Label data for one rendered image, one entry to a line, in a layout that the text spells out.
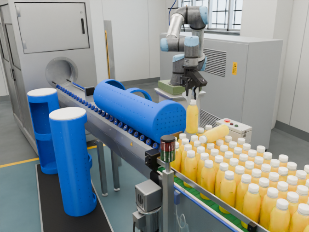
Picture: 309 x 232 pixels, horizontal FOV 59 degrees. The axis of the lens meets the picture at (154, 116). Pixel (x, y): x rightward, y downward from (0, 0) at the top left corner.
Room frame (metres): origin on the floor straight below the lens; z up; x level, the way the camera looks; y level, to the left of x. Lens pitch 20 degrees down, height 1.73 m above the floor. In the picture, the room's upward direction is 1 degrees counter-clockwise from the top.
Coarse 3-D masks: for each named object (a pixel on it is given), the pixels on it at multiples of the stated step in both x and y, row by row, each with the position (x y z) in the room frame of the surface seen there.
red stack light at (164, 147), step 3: (162, 141) 1.01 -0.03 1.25; (174, 141) 1.01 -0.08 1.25; (162, 144) 1.01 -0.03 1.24; (165, 144) 1.00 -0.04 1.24; (168, 144) 0.99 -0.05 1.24; (171, 144) 1.00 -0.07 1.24; (174, 144) 1.01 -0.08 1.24; (162, 147) 1.00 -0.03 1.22; (165, 147) 1.00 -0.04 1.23; (168, 147) 0.99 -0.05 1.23; (171, 147) 1.00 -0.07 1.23; (174, 147) 1.01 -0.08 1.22; (162, 150) 1.00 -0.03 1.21; (165, 150) 1.00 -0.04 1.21; (168, 150) 0.99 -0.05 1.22; (171, 150) 1.00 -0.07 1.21
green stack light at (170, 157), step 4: (160, 152) 1.02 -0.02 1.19; (164, 152) 1.00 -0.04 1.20; (168, 152) 0.99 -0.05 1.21; (172, 152) 1.00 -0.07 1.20; (160, 156) 1.02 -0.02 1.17; (164, 156) 1.00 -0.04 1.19; (168, 156) 0.99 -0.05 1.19; (172, 156) 1.00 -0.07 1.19; (164, 160) 1.00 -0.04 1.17; (168, 160) 0.99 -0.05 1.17; (172, 160) 1.00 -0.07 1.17
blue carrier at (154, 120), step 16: (112, 80) 2.26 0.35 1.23; (96, 96) 2.16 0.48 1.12; (112, 96) 1.97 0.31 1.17; (128, 96) 1.84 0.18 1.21; (144, 96) 2.03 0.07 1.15; (112, 112) 1.94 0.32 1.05; (128, 112) 1.74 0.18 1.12; (144, 112) 1.60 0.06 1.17; (160, 112) 1.54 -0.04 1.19; (176, 112) 1.61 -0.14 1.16; (144, 128) 1.57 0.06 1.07; (160, 128) 1.53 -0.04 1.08; (176, 128) 1.61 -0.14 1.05
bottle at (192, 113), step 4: (192, 104) 1.45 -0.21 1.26; (188, 108) 1.45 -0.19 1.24; (192, 108) 1.44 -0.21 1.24; (196, 108) 1.44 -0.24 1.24; (188, 112) 1.44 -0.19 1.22; (192, 112) 1.43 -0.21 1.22; (196, 112) 1.44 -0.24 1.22; (188, 116) 1.44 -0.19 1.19; (192, 116) 1.43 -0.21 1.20; (196, 116) 1.44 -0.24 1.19; (188, 120) 1.44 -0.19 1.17; (192, 120) 1.43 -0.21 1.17; (196, 120) 1.44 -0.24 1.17; (188, 124) 1.44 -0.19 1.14; (192, 124) 1.43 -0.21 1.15; (196, 124) 1.44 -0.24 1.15; (188, 128) 1.44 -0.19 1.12; (192, 128) 1.43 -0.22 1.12; (196, 128) 1.44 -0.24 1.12; (188, 132) 1.44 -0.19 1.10; (192, 132) 1.43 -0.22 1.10; (196, 132) 1.44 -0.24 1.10
